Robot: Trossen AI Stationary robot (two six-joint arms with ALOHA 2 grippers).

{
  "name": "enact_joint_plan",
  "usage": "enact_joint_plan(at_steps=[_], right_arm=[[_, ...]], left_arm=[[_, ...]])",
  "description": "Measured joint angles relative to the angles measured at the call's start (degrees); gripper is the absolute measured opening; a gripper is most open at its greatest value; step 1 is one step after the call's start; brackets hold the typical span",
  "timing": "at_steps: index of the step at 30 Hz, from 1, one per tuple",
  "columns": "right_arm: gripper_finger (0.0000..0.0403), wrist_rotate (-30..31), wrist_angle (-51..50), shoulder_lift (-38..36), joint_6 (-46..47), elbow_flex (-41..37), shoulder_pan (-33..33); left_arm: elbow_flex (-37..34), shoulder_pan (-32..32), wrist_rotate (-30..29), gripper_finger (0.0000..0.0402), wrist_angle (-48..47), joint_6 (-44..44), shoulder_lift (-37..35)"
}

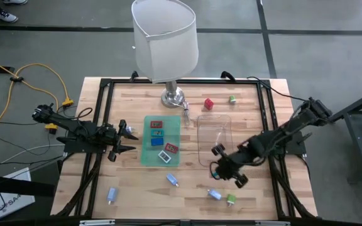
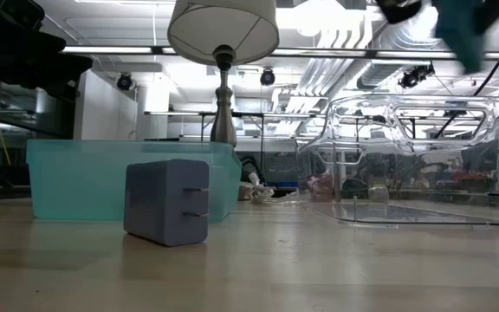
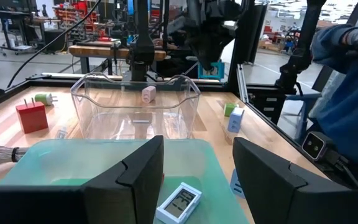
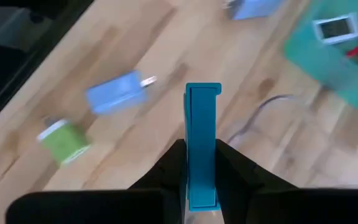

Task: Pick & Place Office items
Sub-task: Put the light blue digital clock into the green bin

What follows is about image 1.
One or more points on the black beam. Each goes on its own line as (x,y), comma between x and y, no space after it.
(17,186)

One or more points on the dark metal side table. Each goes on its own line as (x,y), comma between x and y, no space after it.
(357,106)

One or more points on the white printed sign board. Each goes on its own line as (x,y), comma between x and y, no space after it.
(14,204)

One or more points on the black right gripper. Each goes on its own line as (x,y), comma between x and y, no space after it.
(231,166)

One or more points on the red wall charger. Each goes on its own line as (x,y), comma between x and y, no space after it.
(209,104)

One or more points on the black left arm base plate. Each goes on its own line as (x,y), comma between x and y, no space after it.
(80,149)

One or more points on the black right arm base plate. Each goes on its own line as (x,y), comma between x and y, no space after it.
(297,144)

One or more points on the green translucent plastic bin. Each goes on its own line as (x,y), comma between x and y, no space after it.
(173,128)

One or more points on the silver metal bracket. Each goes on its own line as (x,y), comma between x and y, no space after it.
(96,223)
(272,223)

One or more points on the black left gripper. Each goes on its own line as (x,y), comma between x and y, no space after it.
(112,136)

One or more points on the person's shoe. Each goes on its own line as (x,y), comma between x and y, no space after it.
(15,1)
(7,17)

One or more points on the black aluminium table frame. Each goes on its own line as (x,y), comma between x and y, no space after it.
(184,81)

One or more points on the white digital clock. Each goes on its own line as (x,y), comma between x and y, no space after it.
(164,156)

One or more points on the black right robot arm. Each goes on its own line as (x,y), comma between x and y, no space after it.
(281,136)

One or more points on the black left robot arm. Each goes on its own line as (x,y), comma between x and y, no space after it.
(64,122)

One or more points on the blue digital clock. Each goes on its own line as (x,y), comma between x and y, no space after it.
(157,142)

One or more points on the clear plastic bin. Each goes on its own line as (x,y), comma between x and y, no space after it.
(214,125)

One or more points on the green wall charger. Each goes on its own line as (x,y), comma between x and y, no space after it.
(231,198)
(232,100)

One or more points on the table lamp white shade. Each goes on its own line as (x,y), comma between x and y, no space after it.
(165,47)

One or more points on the light blue wall charger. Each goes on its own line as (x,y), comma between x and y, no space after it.
(171,179)
(112,194)
(215,194)

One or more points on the purple wall charger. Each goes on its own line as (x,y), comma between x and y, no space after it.
(130,129)

